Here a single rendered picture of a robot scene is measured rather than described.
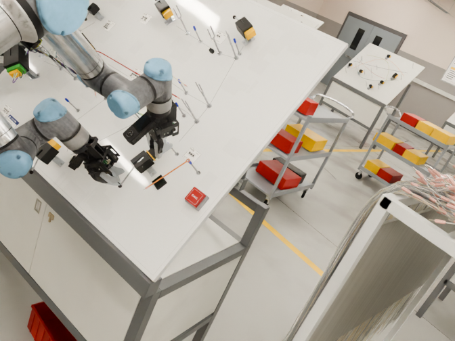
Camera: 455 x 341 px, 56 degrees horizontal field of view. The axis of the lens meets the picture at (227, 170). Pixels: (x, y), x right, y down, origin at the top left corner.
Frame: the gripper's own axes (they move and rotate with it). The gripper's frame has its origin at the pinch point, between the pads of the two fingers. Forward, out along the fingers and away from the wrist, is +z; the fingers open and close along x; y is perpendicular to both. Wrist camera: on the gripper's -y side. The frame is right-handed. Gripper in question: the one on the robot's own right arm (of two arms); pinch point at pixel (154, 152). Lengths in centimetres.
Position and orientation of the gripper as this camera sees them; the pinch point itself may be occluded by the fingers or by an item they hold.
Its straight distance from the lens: 144.0
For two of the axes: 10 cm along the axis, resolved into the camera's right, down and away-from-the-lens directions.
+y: 8.2, -3.9, 4.2
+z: -1.1, 6.1, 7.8
